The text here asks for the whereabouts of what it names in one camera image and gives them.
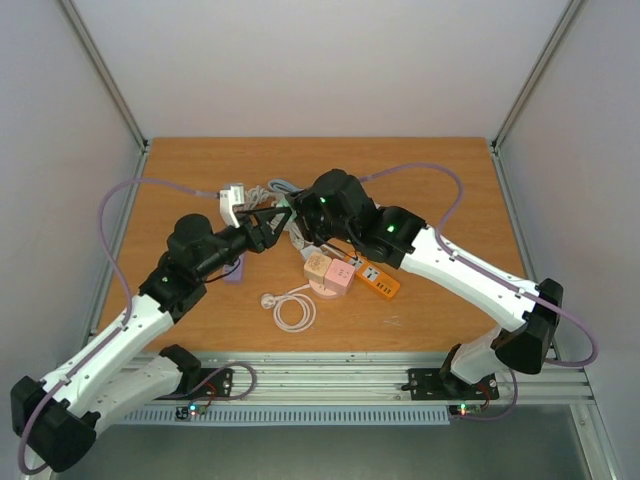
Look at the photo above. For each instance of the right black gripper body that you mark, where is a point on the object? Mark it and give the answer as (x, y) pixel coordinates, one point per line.
(302, 206)

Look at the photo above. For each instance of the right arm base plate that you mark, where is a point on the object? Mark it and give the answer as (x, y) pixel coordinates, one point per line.
(430, 384)

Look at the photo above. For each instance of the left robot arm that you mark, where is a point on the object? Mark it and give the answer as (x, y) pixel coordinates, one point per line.
(59, 417)

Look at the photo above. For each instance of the beige cube socket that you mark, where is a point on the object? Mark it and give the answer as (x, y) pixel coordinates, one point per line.
(316, 267)

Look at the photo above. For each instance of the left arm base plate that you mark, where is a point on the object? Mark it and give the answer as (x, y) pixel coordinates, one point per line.
(210, 382)

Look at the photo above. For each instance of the pink cube socket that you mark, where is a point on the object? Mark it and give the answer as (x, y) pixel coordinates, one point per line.
(339, 276)

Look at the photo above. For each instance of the orange power strip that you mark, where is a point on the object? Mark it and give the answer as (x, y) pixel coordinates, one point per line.
(373, 276)

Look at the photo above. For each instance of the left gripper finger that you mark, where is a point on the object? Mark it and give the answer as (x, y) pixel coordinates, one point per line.
(257, 215)
(275, 224)

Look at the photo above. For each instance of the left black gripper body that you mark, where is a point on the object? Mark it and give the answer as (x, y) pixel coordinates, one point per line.
(258, 244)

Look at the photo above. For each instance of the grey white plug adapter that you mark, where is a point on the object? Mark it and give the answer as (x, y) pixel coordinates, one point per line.
(310, 250)

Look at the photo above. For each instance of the purple power strip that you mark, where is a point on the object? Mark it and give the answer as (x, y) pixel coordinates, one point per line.
(234, 274)

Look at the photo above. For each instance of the pink round socket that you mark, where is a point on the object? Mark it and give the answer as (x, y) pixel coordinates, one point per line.
(323, 292)

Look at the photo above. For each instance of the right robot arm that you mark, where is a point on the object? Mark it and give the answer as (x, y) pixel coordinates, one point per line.
(526, 314)

